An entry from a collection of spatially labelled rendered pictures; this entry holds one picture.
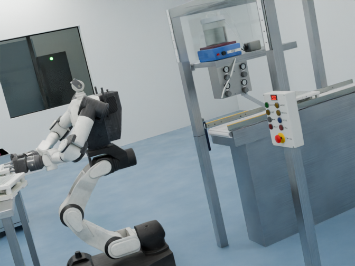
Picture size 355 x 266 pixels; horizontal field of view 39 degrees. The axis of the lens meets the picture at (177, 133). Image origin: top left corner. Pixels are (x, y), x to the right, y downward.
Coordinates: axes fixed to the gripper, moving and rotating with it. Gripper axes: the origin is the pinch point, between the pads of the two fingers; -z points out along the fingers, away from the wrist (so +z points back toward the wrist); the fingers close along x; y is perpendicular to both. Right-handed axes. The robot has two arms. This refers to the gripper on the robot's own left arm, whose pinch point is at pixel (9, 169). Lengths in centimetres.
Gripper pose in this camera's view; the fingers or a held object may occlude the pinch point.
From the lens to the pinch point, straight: 304.0
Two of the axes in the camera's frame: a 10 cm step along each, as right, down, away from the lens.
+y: -1.6, -1.4, 9.8
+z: 9.6, -2.3, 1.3
